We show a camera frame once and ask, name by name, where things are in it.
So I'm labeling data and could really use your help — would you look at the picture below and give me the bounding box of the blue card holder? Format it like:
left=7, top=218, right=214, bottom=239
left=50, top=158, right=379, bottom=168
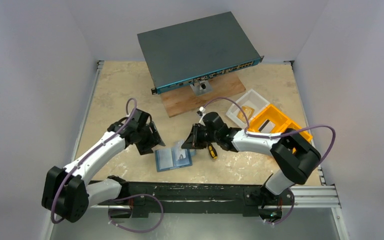
left=155, top=140, right=196, bottom=172

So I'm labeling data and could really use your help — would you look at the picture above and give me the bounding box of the gold credit card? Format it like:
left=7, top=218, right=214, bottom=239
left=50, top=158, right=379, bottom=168
left=236, top=105, right=255, bottom=123

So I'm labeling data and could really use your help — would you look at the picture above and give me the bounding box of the white credit card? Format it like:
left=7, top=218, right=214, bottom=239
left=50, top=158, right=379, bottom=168
left=258, top=119, right=276, bottom=134

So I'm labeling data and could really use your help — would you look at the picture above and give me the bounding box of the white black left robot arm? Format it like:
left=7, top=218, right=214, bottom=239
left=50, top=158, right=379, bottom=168
left=41, top=109, right=164, bottom=223

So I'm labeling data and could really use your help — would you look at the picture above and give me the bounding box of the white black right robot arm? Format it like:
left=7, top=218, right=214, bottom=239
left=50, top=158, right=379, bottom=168
left=181, top=112, right=322, bottom=204

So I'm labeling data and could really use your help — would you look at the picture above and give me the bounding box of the brown wooden board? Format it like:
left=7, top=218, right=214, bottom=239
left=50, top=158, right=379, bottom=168
left=160, top=73, right=246, bottom=118

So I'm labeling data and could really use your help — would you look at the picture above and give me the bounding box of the clear plastic bin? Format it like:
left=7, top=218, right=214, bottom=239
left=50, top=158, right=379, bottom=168
left=225, top=89, right=270, bottom=129

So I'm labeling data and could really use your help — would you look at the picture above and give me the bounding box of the orange plastic divided bin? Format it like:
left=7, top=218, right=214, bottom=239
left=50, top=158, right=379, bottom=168
left=248, top=104, right=302, bottom=134

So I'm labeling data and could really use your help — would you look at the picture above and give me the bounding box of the yellow black handled screwdriver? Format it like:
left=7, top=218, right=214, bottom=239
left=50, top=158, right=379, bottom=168
left=207, top=143, right=218, bottom=160

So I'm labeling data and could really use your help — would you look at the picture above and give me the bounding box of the small grey metal bracket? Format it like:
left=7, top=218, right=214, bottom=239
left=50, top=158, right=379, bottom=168
left=190, top=80, right=213, bottom=96

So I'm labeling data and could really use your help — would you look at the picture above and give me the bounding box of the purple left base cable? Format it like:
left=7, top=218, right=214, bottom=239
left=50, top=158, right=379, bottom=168
left=107, top=193, right=165, bottom=234

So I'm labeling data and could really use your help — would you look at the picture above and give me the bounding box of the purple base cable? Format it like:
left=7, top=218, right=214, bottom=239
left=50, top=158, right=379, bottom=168
left=262, top=188, right=296, bottom=226
left=107, top=193, right=165, bottom=234

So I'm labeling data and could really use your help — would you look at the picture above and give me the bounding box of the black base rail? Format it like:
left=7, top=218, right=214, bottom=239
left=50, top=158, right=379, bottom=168
left=99, top=181, right=295, bottom=221

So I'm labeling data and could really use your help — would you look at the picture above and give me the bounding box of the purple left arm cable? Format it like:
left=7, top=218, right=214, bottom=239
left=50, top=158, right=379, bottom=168
left=50, top=97, right=138, bottom=225

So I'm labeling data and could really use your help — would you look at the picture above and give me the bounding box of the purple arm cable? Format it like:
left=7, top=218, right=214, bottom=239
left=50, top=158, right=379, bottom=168
left=50, top=97, right=138, bottom=225
left=197, top=97, right=337, bottom=173

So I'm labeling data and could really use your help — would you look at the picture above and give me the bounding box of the grey network switch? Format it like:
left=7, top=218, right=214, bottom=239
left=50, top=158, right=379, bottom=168
left=137, top=11, right=264, bottom=95

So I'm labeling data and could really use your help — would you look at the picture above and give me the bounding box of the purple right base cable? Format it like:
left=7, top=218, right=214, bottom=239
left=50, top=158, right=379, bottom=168
left=262, top=188, right=296, bottom=226

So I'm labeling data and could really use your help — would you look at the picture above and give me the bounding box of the aluminium frame rail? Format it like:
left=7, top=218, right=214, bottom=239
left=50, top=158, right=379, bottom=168
left=291, top=185, right=341, bottom=209

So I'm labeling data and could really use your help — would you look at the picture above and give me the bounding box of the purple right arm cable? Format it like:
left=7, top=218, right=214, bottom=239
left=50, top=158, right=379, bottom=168
left=197, top=97, right=337, bottom=173

